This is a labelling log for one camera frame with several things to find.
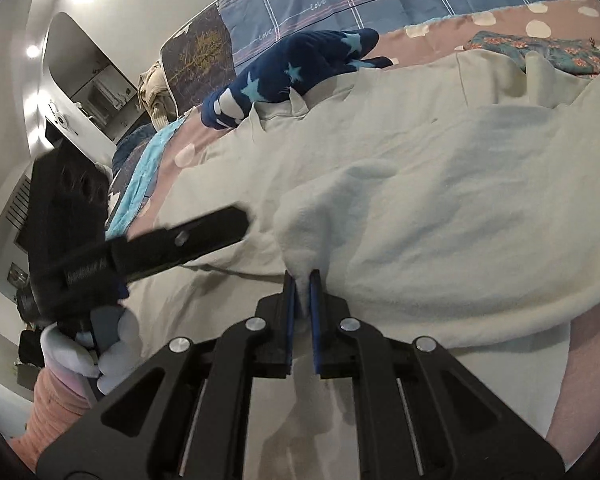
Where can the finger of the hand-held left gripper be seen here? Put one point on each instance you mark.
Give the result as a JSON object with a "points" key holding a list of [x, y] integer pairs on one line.
{"points": [[190, 240]]}

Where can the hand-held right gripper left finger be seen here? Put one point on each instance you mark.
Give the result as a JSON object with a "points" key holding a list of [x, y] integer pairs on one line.
{"points": [[290, 312]]}

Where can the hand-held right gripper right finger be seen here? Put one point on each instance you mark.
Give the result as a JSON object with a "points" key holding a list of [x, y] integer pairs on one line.
{"points": [[316, 315]]}

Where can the white garment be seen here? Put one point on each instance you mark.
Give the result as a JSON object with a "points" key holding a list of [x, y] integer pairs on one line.
{"points": [[405, 210]]}

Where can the person's left forearm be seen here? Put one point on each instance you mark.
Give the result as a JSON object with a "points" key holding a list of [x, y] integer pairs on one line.
{"points": [[55, 405]]}

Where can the beige clothes pile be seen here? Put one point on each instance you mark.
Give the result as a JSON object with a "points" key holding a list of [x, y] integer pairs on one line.
{"points": [[152, 95]]}

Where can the person's left hand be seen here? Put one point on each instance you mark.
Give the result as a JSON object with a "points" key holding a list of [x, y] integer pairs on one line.
{"points": [[122, 350]]}

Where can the light blue cloth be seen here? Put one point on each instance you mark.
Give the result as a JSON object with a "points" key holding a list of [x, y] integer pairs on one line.
{"points": [[140, 175]]}

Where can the dark blue patterned cloth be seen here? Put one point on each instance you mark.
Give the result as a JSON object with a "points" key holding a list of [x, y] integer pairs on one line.
{"points": [[130, 147]]}

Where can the white round device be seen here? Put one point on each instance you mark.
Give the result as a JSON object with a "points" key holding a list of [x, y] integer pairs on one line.
{"points": [[61, 119]]}

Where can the tree print pillow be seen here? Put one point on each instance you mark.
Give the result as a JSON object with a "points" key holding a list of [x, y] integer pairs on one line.
{"points": [[195, 60]]}

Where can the ceiling light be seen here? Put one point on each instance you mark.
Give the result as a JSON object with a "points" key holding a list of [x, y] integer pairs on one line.
{"points": [[32, 50]]}

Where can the navy star print blanket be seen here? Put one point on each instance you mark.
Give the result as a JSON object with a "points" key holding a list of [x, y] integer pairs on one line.
{"points": [[280, 72]]}

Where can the blue plaid pillow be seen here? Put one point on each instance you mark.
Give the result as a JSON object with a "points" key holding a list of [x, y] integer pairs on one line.
{"points": [[355, 0]]}

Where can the pink polka dot bed sheet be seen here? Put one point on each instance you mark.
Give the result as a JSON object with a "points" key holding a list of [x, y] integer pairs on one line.
{"points": [[430, 35]]}

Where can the folded floral cloth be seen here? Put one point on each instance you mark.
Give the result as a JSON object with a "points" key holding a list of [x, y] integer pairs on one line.
{"points": [[555, 52]]}

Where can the arched wall mirror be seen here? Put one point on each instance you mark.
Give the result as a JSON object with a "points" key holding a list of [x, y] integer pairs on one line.
{"points": [[80, 60]]}

